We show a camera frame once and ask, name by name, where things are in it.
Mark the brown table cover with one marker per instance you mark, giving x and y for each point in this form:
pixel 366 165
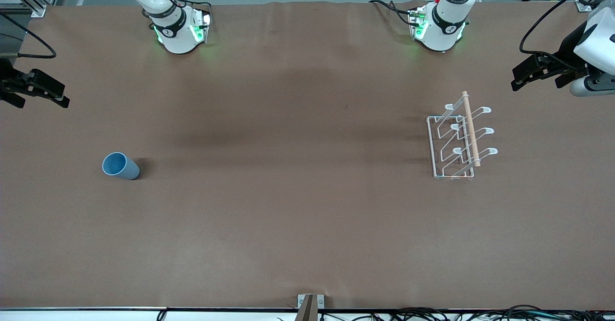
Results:
pixel 288 191

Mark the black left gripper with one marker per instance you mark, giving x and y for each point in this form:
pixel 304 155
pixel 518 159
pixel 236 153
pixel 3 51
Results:
pixel 566 53

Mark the blue plastic cup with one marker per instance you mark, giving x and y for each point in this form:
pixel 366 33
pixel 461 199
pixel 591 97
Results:
pixel 126 169

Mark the metal bracket with post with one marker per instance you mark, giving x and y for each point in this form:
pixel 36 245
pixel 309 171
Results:
pixel 303 302

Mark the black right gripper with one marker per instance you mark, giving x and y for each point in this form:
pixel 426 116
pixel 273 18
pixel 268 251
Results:
pixel 9 81

